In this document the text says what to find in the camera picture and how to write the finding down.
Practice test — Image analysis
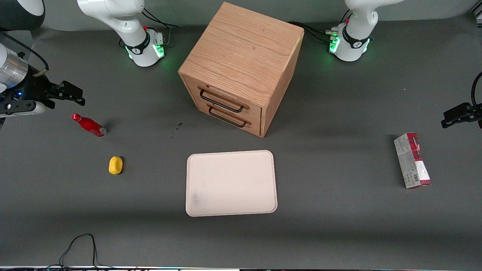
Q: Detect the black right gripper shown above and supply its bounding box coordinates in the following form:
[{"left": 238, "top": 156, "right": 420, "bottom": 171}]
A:
[{"left": 0, "top": 72, "right": 86, "bottom": 111}]

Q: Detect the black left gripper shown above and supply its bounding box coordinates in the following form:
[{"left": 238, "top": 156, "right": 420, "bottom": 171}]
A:
[{"left": 441, "top": 102, "right": 482, "bottom": 129}]

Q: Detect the red coke bottle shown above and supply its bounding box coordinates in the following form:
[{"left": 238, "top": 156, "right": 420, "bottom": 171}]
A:
[{"left": 72, "top": 113, "right": 108, "bottom": 138}]

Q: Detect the beige plastic tray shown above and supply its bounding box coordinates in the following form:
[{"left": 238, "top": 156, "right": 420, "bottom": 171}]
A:
[{"left": 185, "top": 150, "right": 278, "bottom": 217}]

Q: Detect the red and grey carton box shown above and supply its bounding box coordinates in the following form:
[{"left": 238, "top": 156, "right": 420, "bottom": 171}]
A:
[{"left": 394, "top": 132, "right": 432, "bottom": 189}]

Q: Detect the yellow lemon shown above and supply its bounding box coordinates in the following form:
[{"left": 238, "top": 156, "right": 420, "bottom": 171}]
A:
[{"left": 108, "top": 156, "right": 124, "bottom": 175}]

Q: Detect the wooden drawer cabinet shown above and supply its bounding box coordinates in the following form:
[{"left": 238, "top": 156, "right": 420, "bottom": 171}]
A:
[{"left": 178, "top": 2, "right": 305, "bottom": 138}]

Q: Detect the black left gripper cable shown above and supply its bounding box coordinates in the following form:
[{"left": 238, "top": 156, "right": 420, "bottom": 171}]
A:
[{"left": 470, "top": 71, "right": 482, "bottom": 110}]

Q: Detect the black right arm base cable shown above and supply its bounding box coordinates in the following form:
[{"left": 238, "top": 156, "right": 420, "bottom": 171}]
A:
[{"left": 142, "top": 8, "right": 180, "bottom": 46}]

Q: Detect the black arm base cable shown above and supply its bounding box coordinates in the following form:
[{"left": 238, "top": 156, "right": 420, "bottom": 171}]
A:
[
  {"left": 288, "top": 9, "right": 353, "bottom": 43},
  {"left": 142, "top": 8, "right": 180, "bottom": 46}
]

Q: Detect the black wire drawer handle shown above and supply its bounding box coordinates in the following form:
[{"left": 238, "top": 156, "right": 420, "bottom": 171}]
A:
[
  {"left": 207, "top": 106, "right": 248, "bottom": 128},
  {"left": 198, "top": 88, "right": 246, "bottom": 113}
]

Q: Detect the thin black table cable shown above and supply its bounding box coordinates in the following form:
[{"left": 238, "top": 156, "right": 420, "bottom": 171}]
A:
[{"left": 47, "top": 234, "right": 113, "bottom": 270}]

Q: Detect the black left arm base cable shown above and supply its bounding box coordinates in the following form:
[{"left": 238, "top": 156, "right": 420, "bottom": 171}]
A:
[{"left": 288, "top": 9, "right": 353, "bottom": 43}]

